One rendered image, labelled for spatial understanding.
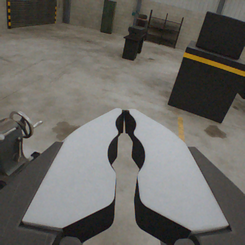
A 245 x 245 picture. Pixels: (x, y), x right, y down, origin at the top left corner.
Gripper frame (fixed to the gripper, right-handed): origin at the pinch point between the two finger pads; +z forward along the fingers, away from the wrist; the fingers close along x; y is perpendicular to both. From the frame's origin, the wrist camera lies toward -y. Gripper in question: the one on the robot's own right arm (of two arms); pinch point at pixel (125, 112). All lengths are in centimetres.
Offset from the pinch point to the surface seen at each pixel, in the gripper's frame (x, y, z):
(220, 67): 182, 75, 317
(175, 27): 334, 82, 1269
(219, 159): 156, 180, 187
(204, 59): 153, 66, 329
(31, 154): -44, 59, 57
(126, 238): 10, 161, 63
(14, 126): -45, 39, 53
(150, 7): 167, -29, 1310
